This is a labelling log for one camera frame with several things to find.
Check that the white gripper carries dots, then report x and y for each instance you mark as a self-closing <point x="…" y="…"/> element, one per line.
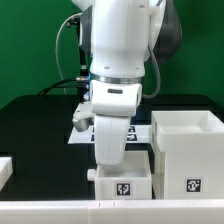
<point x="110" y="134"/>

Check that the white drawer box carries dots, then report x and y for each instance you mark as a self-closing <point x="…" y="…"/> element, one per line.
<point x="131" y="180"/>

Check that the white drawer cabinet frame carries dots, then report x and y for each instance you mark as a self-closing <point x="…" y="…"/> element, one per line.
<point x="189" y="155"/>

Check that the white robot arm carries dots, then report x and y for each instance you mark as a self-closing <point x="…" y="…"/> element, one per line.
<point x="121" y="36"/>

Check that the white left barrier block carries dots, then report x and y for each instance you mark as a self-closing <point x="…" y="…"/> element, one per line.
<point x="6" y="170"/>

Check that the white marker base plate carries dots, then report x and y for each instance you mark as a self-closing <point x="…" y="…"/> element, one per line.
<point x="136" y="134"/>

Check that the black camera on stand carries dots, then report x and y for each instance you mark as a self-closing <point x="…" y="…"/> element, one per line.
<point x="82" y="24"/>

